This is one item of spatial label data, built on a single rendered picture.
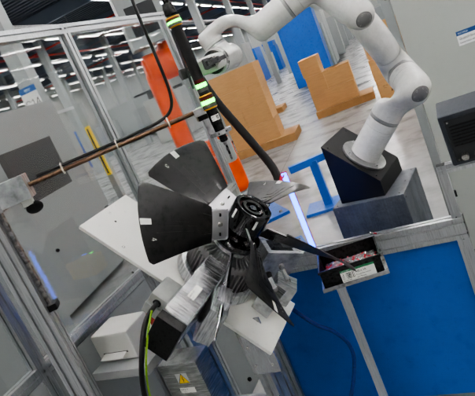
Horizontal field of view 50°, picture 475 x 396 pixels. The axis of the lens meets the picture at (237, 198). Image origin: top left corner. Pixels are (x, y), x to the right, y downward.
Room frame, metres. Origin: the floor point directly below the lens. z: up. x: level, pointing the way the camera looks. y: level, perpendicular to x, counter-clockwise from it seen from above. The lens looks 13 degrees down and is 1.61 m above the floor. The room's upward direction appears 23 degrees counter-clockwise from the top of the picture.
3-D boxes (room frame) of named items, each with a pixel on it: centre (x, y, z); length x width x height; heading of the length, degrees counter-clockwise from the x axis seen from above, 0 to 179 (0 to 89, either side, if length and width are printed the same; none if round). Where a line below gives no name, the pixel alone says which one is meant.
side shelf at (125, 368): (1.72, 0.51, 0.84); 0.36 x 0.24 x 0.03; 152
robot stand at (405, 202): (2.06, -0.55, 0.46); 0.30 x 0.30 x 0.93; 55
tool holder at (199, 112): (1.56, -0.02, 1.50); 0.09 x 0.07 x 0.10; 97
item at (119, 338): (1.67, 0.57, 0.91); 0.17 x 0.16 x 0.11; 62
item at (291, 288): (1.54, -0.02, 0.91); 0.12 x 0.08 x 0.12; 62
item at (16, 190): (1.49, 0.59, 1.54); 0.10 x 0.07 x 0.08; 97
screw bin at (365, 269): (1.66, -0.27, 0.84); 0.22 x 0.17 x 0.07; 76
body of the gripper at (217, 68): (1.66, -0.08, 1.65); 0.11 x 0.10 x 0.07; 152
